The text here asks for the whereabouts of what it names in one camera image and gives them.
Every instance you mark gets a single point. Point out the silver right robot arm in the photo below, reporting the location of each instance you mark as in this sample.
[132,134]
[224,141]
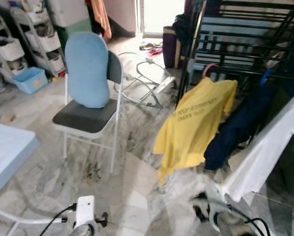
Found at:
[233,223]

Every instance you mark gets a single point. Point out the pink plastic clothes hanger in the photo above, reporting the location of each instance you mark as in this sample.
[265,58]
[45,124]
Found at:
[208,69]

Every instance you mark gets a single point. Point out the blue plastic clothes hanger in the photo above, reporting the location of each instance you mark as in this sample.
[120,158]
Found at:
[266,77]

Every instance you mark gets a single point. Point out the yellow polo shirt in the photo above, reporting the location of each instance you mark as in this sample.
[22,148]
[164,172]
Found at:
[191,128]

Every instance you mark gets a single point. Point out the navy blue garment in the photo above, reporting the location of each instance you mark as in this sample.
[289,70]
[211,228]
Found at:
[240,128]

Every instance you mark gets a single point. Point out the blue oval cushion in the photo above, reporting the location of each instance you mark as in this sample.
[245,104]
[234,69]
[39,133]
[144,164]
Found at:
[87,69]

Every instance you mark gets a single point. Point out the blue plastic bin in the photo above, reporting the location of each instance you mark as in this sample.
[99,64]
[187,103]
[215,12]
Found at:
[30,81]

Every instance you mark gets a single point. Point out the black metal drying rack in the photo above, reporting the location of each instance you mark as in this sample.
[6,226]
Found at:
[235,49]

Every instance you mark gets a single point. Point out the colourful floor clutter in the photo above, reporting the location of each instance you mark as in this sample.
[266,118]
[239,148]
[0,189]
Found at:
[152,49]

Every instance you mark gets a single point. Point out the white rolling shelf trolley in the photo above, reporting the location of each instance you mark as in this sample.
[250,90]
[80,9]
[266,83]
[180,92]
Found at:
[7,49]
[44,42]

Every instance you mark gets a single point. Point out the orange hanging curtain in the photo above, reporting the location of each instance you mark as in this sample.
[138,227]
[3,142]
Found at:
[102,17]

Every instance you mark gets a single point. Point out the green white storage drawers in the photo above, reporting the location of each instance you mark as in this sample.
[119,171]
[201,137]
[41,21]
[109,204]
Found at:
[71,17]

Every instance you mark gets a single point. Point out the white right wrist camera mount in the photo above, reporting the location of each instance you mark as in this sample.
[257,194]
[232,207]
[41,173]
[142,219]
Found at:
[217,201]

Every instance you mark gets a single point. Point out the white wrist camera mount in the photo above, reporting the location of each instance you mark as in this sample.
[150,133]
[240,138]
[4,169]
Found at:
[85,209]
[217,201]

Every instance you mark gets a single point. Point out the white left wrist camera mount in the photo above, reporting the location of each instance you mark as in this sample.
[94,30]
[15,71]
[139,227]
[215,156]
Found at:
[85,209]

